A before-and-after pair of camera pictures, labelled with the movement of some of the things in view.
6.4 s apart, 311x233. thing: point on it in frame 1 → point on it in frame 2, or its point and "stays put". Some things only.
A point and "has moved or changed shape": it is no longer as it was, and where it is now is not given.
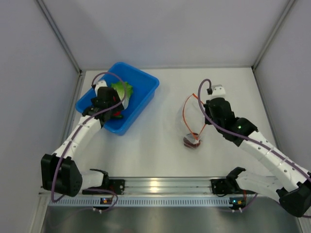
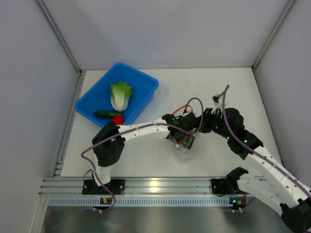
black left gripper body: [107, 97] → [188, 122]
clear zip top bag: [190, 120] has moved or changed shape
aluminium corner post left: [57, 31] stays put
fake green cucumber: [119, 116] has moved or changed shape
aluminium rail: [153, 185] stays put
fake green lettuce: [119, 87] stays put
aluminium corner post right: [285, 11] stays put
